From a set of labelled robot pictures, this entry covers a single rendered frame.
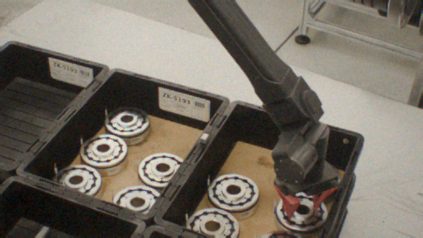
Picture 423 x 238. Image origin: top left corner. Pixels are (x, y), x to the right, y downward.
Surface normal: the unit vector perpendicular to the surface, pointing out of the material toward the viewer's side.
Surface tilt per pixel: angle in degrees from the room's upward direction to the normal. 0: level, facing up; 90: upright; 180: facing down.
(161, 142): 0
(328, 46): 0
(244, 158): 0
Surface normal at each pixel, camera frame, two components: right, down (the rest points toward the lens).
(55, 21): 0.02, -0.78
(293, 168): -0.51, 0.52
